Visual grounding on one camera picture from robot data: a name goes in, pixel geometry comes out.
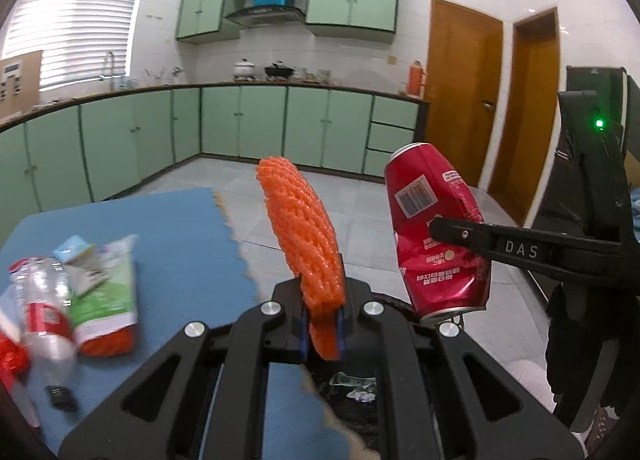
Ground small black object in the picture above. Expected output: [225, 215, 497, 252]
[45, 385, 80, 413]

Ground cardboard box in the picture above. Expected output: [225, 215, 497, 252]
[0, 50, 43, 113]

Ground red plastic bag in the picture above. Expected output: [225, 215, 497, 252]
[0, 330, 31, 381]

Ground green base cabinets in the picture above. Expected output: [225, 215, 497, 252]
[0, 82, 431, 251]

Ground wooden door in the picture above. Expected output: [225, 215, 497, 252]
[424, 0, 504, 188]
[487, 7, 561, 228]

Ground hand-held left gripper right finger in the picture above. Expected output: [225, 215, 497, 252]
[337, 277, 586, 460]

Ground steel faucet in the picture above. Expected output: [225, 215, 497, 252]
[102, 51, 118, 91]

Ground range hood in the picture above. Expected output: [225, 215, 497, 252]
[223, 5, 307, 30]

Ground green snack packet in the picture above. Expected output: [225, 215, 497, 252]
[65, 235, 139, 341]

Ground crushed red drink can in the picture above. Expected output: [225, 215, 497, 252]
[384, 142, 493, 327]

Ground clear bottle with red label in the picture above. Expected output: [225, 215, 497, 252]
[9, 256, 80, 381]

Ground black equipment frame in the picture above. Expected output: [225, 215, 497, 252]
[530, 65, 640, 241]

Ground black wok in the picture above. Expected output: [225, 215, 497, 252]
[264, 61, 296, 81]

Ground crumpled silver wrapper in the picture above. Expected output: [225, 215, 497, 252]
[327, 372, 377, 402]

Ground white window blind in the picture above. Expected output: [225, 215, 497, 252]
[0, 0, 151, 91]

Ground blue table mat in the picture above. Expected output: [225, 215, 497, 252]
[0, 187, 351, 460]

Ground black trash bin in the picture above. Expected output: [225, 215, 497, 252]
[302, 290, 468, 456]

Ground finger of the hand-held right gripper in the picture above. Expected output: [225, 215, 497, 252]
[428, 216, 621, 291]

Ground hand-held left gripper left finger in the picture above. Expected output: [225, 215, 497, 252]
[59, 280, 311, 460]

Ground clear glass jars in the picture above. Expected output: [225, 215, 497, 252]
[298, 67, 335, 84]

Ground orange foam net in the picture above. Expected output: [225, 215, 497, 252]
[256, 156, 346, 362]

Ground red thermos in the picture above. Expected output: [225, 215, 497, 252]
[407, 60, 427, 96]

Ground white blue snack packet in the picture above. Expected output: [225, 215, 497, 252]
[51, 235, 108, 298]

